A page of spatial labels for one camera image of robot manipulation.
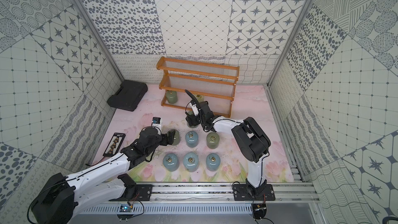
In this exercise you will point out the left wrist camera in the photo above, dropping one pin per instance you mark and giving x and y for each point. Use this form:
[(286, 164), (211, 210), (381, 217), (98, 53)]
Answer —
[(156, 122)]

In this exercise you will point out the aluminium mounting rail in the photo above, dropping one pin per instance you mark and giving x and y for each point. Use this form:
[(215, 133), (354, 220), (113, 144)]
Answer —
[(295, 192)]

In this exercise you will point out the left controller board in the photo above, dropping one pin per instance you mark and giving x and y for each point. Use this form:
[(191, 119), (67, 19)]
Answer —
[(125, 212)]

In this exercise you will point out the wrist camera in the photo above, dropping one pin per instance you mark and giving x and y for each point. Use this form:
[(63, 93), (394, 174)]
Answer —
[(194, 108), (156, 122)]

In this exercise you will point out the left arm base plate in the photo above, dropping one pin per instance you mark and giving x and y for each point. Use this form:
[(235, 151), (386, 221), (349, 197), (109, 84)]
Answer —
[(140, 192)]

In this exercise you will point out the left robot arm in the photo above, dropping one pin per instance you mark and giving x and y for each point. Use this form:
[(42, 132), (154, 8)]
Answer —
[(63, 197)]

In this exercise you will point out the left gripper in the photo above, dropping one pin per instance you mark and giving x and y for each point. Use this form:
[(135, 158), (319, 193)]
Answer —
[(165, 137)]

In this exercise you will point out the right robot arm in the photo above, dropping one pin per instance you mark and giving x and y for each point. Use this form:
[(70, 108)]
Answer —
[(252, 141)]

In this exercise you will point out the wooden three-tier shelf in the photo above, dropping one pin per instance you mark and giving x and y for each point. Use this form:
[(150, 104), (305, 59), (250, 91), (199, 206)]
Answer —
[(205, 79)]

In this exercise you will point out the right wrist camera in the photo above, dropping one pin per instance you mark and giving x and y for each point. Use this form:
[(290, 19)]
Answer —
[(194, 108)]

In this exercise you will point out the black plastic tool case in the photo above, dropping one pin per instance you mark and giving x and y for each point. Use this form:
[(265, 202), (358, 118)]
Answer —
[(128, 96)]

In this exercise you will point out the right controller board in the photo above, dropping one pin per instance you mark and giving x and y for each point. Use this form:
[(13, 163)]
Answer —
[(259, 211)]

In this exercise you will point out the blue canister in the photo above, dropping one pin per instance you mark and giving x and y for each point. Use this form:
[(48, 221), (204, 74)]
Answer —
[(171, 162), (191, 162), (213, 162), (192, 139)]

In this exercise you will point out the controller board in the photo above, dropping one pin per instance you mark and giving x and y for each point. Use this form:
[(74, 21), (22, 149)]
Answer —
[(259, 211), (125, 212)]

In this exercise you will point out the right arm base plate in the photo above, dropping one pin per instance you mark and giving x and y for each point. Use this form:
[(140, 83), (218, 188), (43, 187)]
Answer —
[(244, 192)]

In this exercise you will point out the green canister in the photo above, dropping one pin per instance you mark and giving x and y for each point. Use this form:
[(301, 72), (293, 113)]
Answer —
[(171, 96), (192, 120), (212, 140), (176, 138)]

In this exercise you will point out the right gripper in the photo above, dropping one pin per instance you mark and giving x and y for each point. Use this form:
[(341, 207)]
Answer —
[(190, 119)]

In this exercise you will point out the yellow-green canister bottom centre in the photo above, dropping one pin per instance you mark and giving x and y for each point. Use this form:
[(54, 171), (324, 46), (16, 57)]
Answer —
[(200, 98)]

